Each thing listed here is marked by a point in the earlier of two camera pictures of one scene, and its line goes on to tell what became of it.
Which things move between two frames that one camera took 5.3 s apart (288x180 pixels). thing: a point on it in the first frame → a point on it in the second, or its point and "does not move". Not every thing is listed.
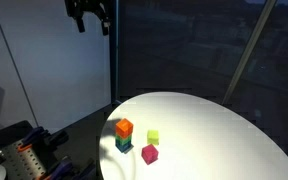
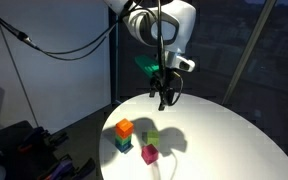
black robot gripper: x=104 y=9 → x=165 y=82
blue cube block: x=122 y=147 does not move
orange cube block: x=124 y=128 does not move
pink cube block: x=149 y=153 does not move
